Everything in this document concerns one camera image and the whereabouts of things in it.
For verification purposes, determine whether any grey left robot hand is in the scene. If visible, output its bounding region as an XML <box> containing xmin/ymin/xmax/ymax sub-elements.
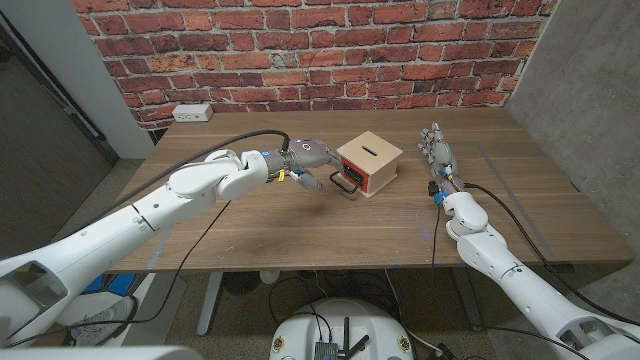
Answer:
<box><xmin>283</xmin><ymin>138</ymin><xmax>346</xmax><ymax>192</ymax></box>

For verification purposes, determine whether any red-front drawer with black handle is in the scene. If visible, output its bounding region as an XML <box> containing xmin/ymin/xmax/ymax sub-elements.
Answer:
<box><xmin>328</xmin><ymin>156</ymin><xmax>370</xmax><ymax>196</ymax></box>

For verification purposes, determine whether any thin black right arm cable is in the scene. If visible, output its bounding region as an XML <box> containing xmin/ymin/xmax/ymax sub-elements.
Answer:
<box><xmin>430</xmin><ymin>202</ymin><xmax>442</xmax><ymax>267</ymax></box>

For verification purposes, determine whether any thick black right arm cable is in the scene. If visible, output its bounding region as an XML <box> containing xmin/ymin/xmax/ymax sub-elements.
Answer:
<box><xmin>462</xmin><ymin>181</ymin><xmax>640</xmax><ymax>327</ymax></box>

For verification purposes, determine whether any white table leg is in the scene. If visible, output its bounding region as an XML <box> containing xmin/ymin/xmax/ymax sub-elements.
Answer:
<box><xmin>195</xmin><ymin>271</ymin><xmax>224</xmax><ymax>337</ymax></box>

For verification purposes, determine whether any white power outlet box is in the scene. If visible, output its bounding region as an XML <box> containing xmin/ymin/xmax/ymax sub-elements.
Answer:
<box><xmin>171</xmin><ymin>103</ymin><xmax>214</xmax><ymax>123</ymax></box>

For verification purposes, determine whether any black looped floor cable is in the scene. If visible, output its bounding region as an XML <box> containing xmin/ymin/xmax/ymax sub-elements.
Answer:
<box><xmin>267</xmin><ymin>276</ymin><xmax>332</xmax><ymax>327</ymax></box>

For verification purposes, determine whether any blue floor item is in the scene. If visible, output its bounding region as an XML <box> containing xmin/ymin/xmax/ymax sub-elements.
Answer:
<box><xmin>81</xmin><ymin>272</ymin><xmax>137</xmax><ymax>297</ymax></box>

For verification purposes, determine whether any brick wall print backdrop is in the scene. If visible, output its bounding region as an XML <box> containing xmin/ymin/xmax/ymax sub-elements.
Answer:
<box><xmin>69</xmin><ymin>0</ymin><xmax>561</xmax><ymax>132</ymax></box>

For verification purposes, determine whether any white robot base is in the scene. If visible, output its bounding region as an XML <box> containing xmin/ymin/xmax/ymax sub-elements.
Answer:
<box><xmin>269</xmin><ymin>297</ymin><xmax>416</xmax><ymax>360</ymax></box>

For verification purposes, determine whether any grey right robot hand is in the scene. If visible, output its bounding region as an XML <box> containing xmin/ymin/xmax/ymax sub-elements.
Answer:
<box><xmin>417</xmin><ymin>121</ymin><xmax>465</xmax><ymax>197</ymax></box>

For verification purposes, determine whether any black antenna box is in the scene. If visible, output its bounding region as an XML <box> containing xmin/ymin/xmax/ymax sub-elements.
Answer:
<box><xmin>312</xmin><ymin>316</ymin><xmax>371</xmax><ymax>360</ymax></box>

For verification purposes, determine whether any wooden box with slot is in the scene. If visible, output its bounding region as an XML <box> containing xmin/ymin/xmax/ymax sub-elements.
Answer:
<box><xmin>335</xmin><ymin>130</ymin><xmax>404</xmax><ymax>199</ymax></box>

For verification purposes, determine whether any grey table leg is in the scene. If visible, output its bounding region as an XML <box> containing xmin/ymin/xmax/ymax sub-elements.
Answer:
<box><xmin>451</xmin><ymin>267</ymin><xmax>485</xmax><ymax>333</ymax></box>

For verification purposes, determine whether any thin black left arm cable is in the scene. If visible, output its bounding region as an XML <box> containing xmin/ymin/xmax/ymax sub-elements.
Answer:
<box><xmin>3</xmin><ymin>199</ymin><xmax>232</xmax><ymax>348</ymax></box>

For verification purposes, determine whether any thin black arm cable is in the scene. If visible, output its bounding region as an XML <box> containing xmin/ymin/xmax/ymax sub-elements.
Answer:
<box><xmin>3</xmin><ymin>199</ymin><xmax>232</xmax><ymax>348</ymax></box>
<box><xmin>430</xmin><ymin>202</ymin><xmax>442</xmax><ymax>267</ymax></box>

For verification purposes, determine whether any grey sneaker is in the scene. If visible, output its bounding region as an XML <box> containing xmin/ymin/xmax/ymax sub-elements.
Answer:
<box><xmin>68</xmin><ymin>295</ymin><xmax>137</xmax><ymax>348</ymax></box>

